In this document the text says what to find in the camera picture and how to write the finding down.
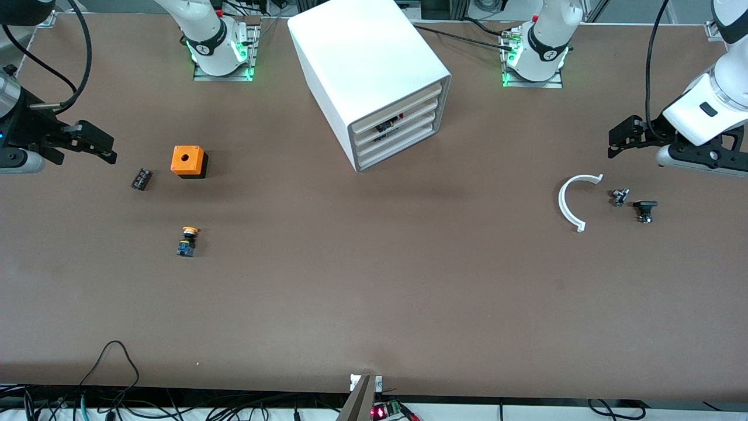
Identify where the white plastic drawer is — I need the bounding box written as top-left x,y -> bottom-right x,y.
353,98 -> 441,147
356,122 -> 439,171
355,110 -> 440,159
350,83 -> 444,134

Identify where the small black button component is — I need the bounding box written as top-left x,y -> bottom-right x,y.
633,199 -> 659,225

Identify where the yellow push button blue base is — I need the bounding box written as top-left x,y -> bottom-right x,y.
176,226 -> 200,258

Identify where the white drawer cabinet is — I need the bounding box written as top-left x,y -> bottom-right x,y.
287,0 -> 452,174

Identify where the white curved plastic piece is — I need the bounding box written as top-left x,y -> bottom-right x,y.
557,173 -> 604,234

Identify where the circuit board with red light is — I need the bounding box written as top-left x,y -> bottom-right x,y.
370,399 -> 423,421

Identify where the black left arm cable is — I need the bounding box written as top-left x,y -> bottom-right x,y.
644,0 -> 671,142

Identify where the orange button enclosure box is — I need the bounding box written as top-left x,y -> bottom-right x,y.
170,145 -> 209,180

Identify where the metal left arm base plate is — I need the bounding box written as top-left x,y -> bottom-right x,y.
500,28 -> 564,89

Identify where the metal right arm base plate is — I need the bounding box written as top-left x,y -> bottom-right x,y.
192,22 -> 261,82

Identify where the thin black looped cable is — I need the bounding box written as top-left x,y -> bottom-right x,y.
78,340 -> 141,405

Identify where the black cable behind cabinet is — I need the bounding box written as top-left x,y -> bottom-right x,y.
411,24 -> 516,47

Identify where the grey metal camera bracket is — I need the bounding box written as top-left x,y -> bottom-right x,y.
335,374 -> 384,421

